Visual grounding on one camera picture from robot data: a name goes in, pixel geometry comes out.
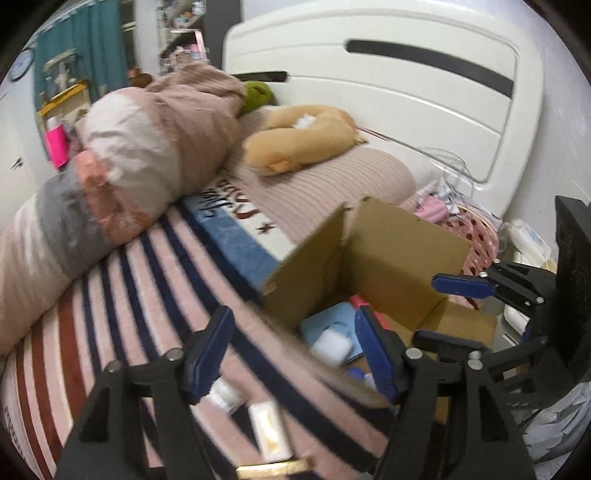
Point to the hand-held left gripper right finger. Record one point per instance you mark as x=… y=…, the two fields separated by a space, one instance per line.
x=376 y=357

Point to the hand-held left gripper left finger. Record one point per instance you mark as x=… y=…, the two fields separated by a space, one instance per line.
x=207 y=357

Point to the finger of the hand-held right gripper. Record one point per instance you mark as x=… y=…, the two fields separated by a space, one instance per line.
x=450 y=342
x=461 y=285

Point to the small white bottle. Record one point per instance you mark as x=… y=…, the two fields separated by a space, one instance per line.
x=226 y=394

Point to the brown cardboard box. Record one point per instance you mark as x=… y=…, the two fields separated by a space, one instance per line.
x=401 y=272

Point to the small blue white tube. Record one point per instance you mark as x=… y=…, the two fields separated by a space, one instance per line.
x=360 y=376

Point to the pink polka dot cloth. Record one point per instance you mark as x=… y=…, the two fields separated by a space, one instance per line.
x=478 y=242

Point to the small white rounded case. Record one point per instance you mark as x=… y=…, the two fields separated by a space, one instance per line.
x=331 y=345

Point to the red flat item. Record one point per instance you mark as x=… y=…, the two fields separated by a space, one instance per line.
x=369 y=310

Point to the light blue flat case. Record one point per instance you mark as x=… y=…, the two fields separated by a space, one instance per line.
x=334 y=318

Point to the white wipes pack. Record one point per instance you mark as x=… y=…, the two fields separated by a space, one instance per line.
x=528 y=236

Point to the pink folded garment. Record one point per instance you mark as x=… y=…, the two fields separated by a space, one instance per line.
x=431 y=208

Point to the small white yellow carton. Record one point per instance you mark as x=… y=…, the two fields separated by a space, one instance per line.
x=269 y=431

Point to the striped pink navy blanket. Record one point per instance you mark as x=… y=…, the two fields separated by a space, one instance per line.
x=138 y=286

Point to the gold rimmed round item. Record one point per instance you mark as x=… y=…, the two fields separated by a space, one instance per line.
x=272 y=469

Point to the white ruffled cloth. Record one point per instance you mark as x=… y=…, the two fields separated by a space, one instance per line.
x=556 y=431

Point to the blue white printed blanket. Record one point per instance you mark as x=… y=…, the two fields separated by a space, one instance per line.
x=235 y=221

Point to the pink ribbed pillow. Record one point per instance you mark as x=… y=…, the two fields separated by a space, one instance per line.
x=332 y=184

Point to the white bed headboard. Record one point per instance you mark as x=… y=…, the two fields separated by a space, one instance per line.
x=415 y=87

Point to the rolled pink grey white comforter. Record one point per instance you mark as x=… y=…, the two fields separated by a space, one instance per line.
x=124 y=161

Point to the yellow plush toy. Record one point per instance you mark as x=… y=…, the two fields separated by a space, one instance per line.
x=295 y=138

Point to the bright pink bin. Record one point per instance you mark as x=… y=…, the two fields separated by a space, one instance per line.
x=57 y=144

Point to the green plush toy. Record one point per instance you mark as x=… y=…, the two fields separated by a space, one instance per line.
x=256 y=94

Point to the brown plush toy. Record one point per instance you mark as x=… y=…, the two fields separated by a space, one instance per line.
x=138 y=76

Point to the yellow framed side table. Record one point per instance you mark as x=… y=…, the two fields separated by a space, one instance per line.
x=62 y=99

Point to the teal curtain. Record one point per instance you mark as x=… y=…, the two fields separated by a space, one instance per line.
x=87 y=41

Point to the cluttered wall shelf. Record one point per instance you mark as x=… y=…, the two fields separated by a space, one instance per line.
x=184 y=27

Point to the round wall clock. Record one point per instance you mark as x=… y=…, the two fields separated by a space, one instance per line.
x=21 y=64

